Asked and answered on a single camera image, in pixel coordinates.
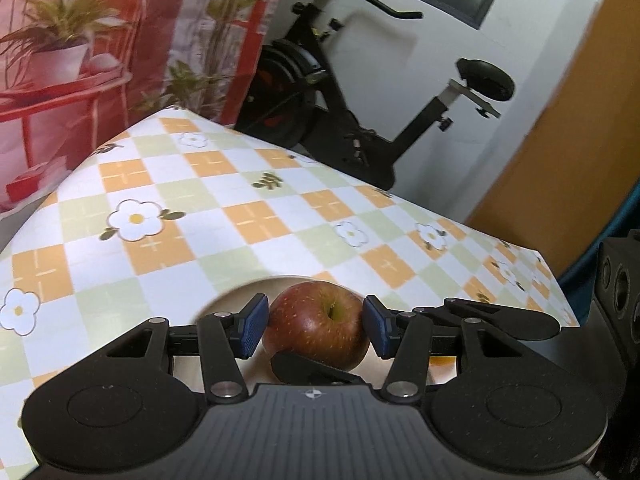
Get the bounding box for black exercise bike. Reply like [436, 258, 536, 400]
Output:
[233, 0, 516, 192]

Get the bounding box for wooden orange door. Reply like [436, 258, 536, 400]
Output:
[468, 0, 639, 276]

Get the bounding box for red apple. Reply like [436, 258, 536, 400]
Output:
[262, 281, 369, 370]

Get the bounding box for checkered floral tablecloth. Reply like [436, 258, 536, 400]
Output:
[1, 110, 576, 479]

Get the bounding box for red printed backdrop curtain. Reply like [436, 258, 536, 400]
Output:
[1, 0, 280, 212]

